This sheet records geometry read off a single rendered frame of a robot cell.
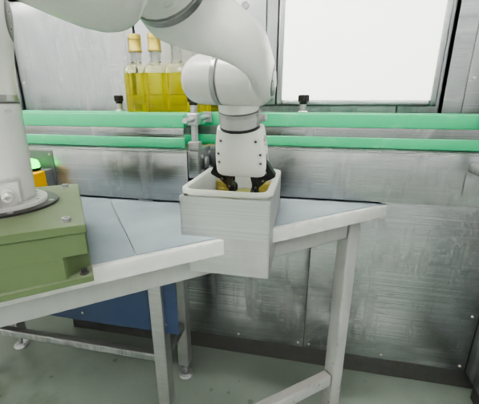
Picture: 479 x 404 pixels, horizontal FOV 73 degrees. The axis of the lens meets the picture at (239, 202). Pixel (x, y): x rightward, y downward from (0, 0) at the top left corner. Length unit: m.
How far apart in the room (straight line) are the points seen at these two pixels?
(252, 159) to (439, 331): 0.96
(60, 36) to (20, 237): 0.94
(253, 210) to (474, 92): 0.75
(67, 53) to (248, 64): 0.96
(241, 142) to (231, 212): 0.13
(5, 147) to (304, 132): 0.61
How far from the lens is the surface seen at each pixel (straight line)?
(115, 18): 0.30
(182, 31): 0.39
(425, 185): 0.88
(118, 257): 0.57
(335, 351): 1.08
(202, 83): 0.50
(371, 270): 1.18
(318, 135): 0.84
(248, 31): 0.43
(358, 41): 1.01
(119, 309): 1.09
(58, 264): 0.51
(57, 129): 0.98
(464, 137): 0.91
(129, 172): 0.85
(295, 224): 0.69
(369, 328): 1.31
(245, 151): 0.61
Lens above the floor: 1.00
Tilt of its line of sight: 18 degrees down
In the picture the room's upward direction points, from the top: straight up
